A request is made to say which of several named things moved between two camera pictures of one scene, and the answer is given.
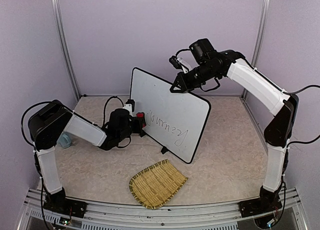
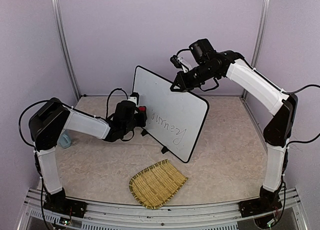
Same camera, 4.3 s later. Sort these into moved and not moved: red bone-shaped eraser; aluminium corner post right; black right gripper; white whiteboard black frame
Moved: red bone-shaped eraser
Not moved: black right gripper; aluminium corner post right; white whiteboard black frame
